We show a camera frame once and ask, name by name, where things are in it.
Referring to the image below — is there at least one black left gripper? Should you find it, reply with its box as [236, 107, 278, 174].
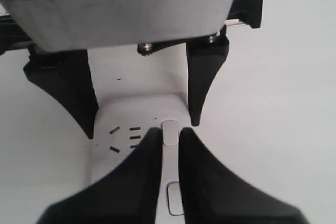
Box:
[1, 0, 263, 126]

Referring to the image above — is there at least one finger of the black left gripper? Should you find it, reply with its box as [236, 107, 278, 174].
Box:
[23, 48, 99, 139]

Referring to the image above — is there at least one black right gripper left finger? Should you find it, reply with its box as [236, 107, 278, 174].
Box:
[38, 127, 163, 223]

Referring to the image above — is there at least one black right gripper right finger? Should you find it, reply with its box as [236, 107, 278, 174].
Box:
[178, 127, 308, 223]

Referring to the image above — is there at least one white five-outlet power strip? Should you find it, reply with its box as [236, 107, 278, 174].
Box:
[83, 92, 195, 224]

